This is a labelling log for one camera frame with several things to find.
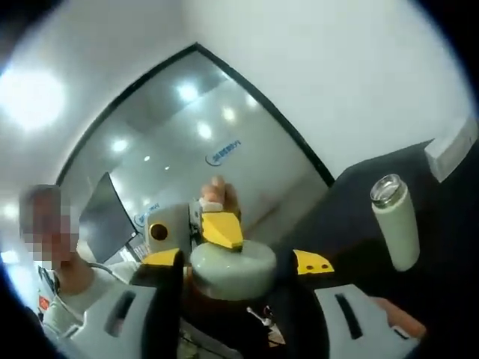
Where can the pale green cup body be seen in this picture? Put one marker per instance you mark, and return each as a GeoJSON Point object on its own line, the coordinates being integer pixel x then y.
{"type": "Point", "coordinates": [398, 232]}

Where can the frosted glass partition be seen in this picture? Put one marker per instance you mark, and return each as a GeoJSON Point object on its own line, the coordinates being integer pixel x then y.
{"type": "Point", "coordinates": [224, 142]}

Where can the pale green cup lid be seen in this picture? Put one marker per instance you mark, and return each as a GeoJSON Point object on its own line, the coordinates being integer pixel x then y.
{"type": "Point", "coordinates": [232, 273]}

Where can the white cardboard box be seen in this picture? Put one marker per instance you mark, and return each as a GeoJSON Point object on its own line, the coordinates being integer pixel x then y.
{"type": "Point", "coordinates": [449, 153]}

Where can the person's left hand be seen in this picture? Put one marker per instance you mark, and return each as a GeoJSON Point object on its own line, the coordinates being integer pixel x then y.
{"type": "Point", "coordinates": [219, 190]}

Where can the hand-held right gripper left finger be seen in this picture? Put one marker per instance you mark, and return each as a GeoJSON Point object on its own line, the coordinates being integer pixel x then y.
{"type": "Point", "coordinates": [112, 321]}

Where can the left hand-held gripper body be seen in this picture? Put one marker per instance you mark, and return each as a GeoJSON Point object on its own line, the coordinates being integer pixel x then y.
{"type": "Point", "coordinates": [176, 220]}

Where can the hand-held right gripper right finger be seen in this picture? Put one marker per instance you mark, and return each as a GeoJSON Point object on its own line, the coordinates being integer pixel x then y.
{"type": "Point", "coordinates": [359, 318]}

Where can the person's right hand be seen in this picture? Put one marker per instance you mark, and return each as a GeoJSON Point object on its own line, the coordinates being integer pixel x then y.
{"type": "Point", "coordinates": [406, 321]}

